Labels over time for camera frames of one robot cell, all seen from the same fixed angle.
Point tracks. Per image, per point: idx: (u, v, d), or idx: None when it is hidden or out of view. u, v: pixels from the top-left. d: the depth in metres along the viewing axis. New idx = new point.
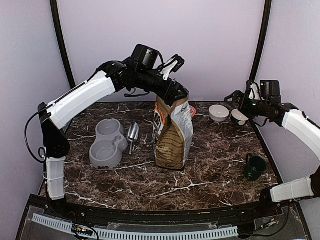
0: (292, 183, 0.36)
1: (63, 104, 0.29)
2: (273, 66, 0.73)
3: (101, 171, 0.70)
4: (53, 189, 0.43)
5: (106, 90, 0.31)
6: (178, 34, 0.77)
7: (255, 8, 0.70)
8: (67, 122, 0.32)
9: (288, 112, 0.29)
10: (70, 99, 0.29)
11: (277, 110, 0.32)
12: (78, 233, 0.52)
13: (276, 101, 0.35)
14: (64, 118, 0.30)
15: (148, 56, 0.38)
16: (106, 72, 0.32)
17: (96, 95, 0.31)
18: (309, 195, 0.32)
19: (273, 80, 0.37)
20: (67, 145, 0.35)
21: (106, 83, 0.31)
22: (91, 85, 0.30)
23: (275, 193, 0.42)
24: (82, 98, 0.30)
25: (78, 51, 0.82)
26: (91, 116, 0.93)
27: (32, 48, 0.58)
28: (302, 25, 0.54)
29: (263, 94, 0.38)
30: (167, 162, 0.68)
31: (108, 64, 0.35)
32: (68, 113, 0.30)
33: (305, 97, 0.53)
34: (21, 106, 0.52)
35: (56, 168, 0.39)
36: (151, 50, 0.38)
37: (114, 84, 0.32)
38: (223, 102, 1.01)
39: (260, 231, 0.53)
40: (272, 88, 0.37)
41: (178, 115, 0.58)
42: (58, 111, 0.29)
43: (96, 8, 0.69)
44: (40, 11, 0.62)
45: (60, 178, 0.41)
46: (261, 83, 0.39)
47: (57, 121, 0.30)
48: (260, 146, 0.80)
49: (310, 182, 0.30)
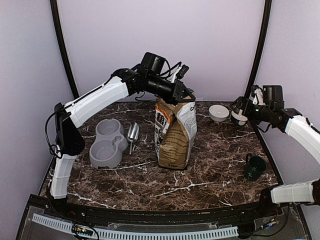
0: (293, 187, 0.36)
1: (83, 104, 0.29)
2: (273, 66, 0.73)
3: (101, 171, 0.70)
4: (55, 189, 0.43)
5: (121, 93, 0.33)
6: (178, 34, 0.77)
7: (255, 7, 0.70)
8: (84, 122, 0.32)
9: (291, 118, 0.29)
10: (89, 99, 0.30)
11: (281, 116, 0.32)
12: (78, 232, 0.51)
13: (279, 107, 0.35)
14: (82, 117, 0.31)
15: (156, 63, 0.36)
16: (121, 78, 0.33)
17: (112, 97, 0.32)
18: (308, 201, 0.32)
19: (275, 85, 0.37)
20: (82, 142, 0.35)
21: (123, 87, 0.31)
22: (109, 88, 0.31)
23: (276, 192, 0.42)
24: (100, 100, 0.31)
25: (78, 51, 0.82)
26: (91, 116, 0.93)
27: (32, 49, 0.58)
28: (302, 25, 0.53)
29: (266, 99, 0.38)
30: (170, 162, 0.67)
31: (121, 71, 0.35)
32: (86, 112, 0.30)
33: (306, 97, 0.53)
34: (20, 107, 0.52)
35: (64, 166, 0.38)
36: (159, 58, 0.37)
37: (128, 88, 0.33)
38: (223, 102, 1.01)
39: (260, 231, 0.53)
40: (274, 93, 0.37)
41: (185, 115, 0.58)
42: (78, 110, 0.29)
43: (95, 8, 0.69)
44: (40, 11, 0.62)
45: (67, 176, 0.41)
46: (263, 88, 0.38)
47: (75, 120, 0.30)
48: (260, 146, 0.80)
49: (310, 188, 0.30)
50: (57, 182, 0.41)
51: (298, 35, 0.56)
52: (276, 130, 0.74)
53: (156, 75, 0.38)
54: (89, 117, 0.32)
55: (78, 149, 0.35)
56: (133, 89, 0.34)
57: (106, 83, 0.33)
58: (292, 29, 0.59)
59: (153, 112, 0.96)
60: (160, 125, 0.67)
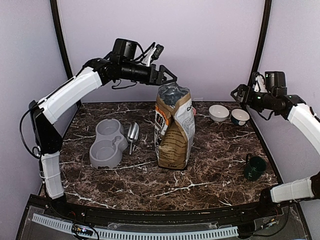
0: (292, 185, 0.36)
1: (54, 99, 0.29)
2: (273, 66, 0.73)
3: (101, 171, 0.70)
4: (49, 188, 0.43)
5: (94, 84, 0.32)
6: (178, 34, 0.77)
7: (255, 7, 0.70)
8: (59, 117, 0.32)
9: (294, 106, 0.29)
10: (61, 93, 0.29)
11: (284, 102, 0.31)
12: (78, 233, 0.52)
13: (282, 93, 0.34)
14: (57, 111, 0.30)
15: (128, 48, 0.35)
16: (93, 68, 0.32)
17: (84, 89, 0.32)
18: (308, 197, 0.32)
19: (278, 71, 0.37)
20: (60, 139, 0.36)
21: (95, 76, 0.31)
22: (81, 78, 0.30)
23: (276, 191, 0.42)
24: (73, 92, 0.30)
25: (78, 51, 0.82)
26: (91, 116, 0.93)
27: (31, 49, 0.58)
28: (302, 25, 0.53)
29: (268, 86, 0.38)
30: (170, 162, 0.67)
31: (94, 60, 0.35)
32: (59, 107, 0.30)
33: (305, 97, 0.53)
34: (20, 107, 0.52)
35: (51, 165, 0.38)
36: (131, 43, 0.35)
37: (100, 78, 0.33)
38: (223, 102, 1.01)
39: (260, 231, 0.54)
40: (277, 79, 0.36)
41: (182, 116, 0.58)
42: (52, 105, 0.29)
43: (95, 8, 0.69)
44: (40, 12, 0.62)
45: (57, 174, 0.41)
46: (266, 74, 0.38)
47: (51, 115, 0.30)
48: (260, 146, 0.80)
49: (310, 184, 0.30)
50: (52, 180, 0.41)
51: (298, 34, 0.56)
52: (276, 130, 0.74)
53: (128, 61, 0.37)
54: (64, 110, 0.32)
55: (57, 145, 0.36)
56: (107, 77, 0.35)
57: (78, 74, 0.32)
58: (292, 29, 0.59)
59: (153, 112, 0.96)
60: (159, 126, 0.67)
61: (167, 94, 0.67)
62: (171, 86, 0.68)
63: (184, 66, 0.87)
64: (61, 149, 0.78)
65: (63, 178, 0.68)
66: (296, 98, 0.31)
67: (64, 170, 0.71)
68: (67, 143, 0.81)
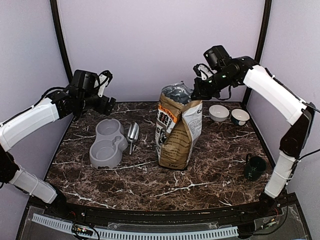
0: (278, 172, 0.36)
1: (12, 125, 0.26)
2: (273, 66, 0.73)
3: (101, 171, 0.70)
4: (41, 193, 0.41)
5: (51, 116, 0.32)
6: (178, 34, 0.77)
7: (255, 7, 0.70)
8: (11, 146, 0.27)
9: (251, 70, 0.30)
10: (20, 119, 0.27)
11: (237, 65, 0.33)
12: (78, 233, 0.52)
13: (227, 60, 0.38)
14: (10, 140, 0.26)
15: (86, 80, 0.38)
16: (52, 99, 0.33)
17: (42, 119, 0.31)
18: (294, 163, 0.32)
19: (214, 47, 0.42)
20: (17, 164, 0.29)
21: (53, 108, 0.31)
22: (40, 108, 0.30)
23: (269, 188, 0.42)
24: (31, 120, 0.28)
25: (77, 51, 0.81)
26: (91, 116, 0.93)
27: (29, 49, 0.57)
28: (302, 25, 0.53)
29: (212, 62, 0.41)
30: (171, 162, 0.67)
31: (53, 93, 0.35)
32: (14, 134, 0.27)
33: (305, 98, 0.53)
34: (18, 106, 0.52)
35: (22, 181, 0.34)
36: (89, 74, 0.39)
37: (58, 111, 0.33)
38: (223, 102, 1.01)
39: (260, 231, 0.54)
40: (217, 52, 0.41)
41: (190, 116, 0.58)
42: (7, 131, 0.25)
43: (95, 7, 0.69)
44: (38, 11, 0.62)
45: (38, 183, 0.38)
46: (207, 54, 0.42)
47: (2, 143, 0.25)
48: (260, 146, 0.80)
49: (283, 152, 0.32)
50: (39, 188, 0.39)
51: (298, 34, 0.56)
52: (277, 130, 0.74)
53: (88, 92, 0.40)
54: (14, 142, 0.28)
55: (12, 173, 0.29)
56: (66, 110, 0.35)
57: (36, 105, 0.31)
58: (292, 29, 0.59)
59: (153, 112, 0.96)
60: (163, 124, 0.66)
61: (173, 94, 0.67)
62: (178, 87, 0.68)
63: (183, 66, 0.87)
64: (61, 149, 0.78)
65: (63, 178, 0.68)
66: (248, 59, 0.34)
67: (64, 170, 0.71)
68: (67, 143, 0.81)
